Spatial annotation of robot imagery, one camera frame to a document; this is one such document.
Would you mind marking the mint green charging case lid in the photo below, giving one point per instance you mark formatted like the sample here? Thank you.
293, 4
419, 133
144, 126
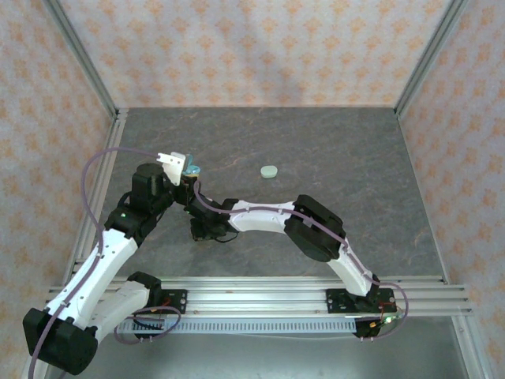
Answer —
269, 171

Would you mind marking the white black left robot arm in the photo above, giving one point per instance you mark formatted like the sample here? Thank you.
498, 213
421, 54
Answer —
102, 264

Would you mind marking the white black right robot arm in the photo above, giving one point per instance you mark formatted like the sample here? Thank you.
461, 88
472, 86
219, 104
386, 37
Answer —
260, 217

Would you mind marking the grey metal shelf plate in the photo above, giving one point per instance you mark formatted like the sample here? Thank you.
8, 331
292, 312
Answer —
256, 355

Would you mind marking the small circuit board green light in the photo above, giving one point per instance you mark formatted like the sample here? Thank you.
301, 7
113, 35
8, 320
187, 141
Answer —
384, 321

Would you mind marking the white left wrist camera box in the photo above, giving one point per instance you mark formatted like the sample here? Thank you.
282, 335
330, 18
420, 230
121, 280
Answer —
173, 166

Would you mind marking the aluminium table edge rail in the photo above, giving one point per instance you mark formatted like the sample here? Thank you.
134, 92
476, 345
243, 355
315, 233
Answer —
473, 347
114, 130

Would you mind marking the aluminium arm base rail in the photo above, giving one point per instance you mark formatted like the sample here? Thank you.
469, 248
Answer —
256, 296

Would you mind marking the aluminium corner frame post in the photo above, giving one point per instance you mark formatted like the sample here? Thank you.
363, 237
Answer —
430, 59
83, 59

